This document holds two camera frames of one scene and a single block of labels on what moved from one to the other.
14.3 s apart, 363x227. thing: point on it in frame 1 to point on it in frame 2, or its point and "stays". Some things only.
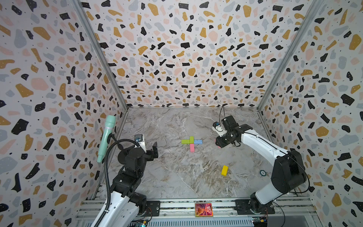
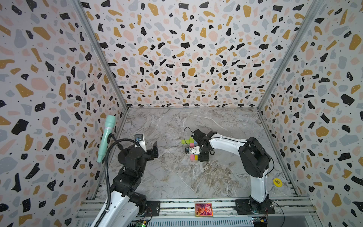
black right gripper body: x=226 y=139 to x=204 y=154
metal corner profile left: x=86 y=21 stays
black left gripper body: x=151 y=155 stays
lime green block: x=185 y=141 stays
